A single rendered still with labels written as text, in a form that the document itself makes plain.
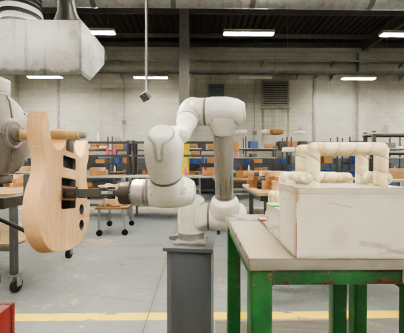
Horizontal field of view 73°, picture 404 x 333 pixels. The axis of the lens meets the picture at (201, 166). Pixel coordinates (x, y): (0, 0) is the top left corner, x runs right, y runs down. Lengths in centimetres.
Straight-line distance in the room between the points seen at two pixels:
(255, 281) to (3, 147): 81
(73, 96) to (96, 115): 130
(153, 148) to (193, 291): 104
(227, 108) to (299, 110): 1163
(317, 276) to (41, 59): 89
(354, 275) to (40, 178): 87
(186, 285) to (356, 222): 108
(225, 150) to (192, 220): 45
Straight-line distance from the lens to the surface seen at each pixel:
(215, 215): 153
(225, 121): 129
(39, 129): 90
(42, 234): 88
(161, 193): 86
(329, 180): 92
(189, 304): 168
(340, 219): 75
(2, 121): 101
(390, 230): 81
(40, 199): 86
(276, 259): 72
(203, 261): 157
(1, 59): 91
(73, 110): 1321
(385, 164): 80
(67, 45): 84
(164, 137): 76
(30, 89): 1420
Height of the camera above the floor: 116
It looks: 1 degrees down
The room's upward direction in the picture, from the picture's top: straight up
